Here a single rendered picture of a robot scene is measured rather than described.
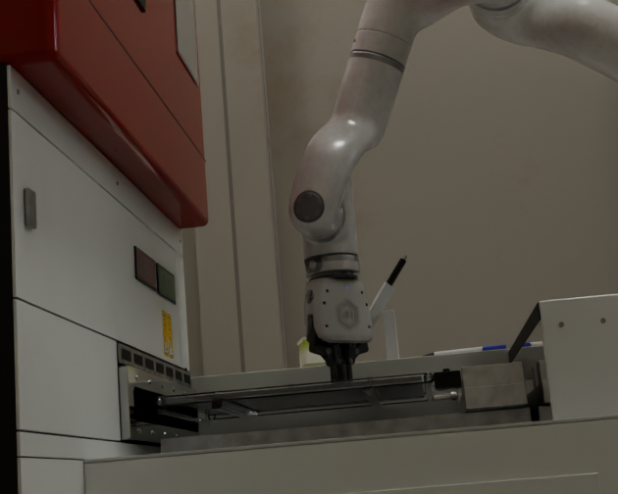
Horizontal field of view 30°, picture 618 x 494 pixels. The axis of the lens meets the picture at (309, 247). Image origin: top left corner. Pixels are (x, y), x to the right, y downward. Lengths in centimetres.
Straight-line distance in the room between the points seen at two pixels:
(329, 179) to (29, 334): 63
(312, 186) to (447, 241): 268
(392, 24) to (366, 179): 264
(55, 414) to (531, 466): 51
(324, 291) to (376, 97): 31
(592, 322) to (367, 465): 31
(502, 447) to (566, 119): 324
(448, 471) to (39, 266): 49
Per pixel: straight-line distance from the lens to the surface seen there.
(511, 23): 184
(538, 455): 128
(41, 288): 123
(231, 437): 157
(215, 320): 430
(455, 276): 430
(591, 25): 176
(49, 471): 122
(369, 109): 176
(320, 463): 128
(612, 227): 435
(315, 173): 167
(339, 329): 170
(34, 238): 123
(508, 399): 151
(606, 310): 136
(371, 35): 179
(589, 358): 135
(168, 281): 182
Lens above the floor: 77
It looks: 12 degrees up
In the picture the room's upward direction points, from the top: 5 degrees counter-clockwise
